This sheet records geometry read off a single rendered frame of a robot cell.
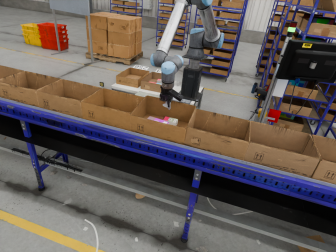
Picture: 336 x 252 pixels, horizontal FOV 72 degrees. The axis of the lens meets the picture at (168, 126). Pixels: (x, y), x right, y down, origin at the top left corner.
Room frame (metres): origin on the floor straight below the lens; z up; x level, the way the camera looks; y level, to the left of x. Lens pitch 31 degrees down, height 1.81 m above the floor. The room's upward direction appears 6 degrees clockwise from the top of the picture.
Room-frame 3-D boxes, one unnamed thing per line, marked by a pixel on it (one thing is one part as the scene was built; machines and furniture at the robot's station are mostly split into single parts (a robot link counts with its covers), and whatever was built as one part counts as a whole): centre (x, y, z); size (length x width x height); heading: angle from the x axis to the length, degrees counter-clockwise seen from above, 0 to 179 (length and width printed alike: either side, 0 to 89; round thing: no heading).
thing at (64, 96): (1.67, 0.79, 0.96); 0.39 x 0.29 x 0.17; 75
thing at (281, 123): (2.50, -1.40, 0.59); 0.40 x 0.30 x 0.10; 163
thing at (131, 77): (2.77, 0.49, 0.80); 0.38 x 0.28 x 0.10; 166
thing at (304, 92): (2.51, -1.40, 0.99); 0.40 x 0.30 x 0.10; 162
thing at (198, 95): (2.49, -0.21, 0.91); 0.26 x 0.26 x 0.33; 74
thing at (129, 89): (2.69, 0.15, 0.74); 1.00 x 0.58 x 0.03; 74
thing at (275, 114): (1.98, -0.95, 0.85); 0.16 x 0.01 x 0.13; 75
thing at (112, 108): (1.57, 0.41, 0.96); 0.39 x 0.29 x 0.17; 75
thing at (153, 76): (2.69, 0.19, 0.80); 0.38 x 0.28 x 0.10; 167
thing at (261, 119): (1.98, -0.87, 1.11); 0.12 x 0.05 x 0.88; 75
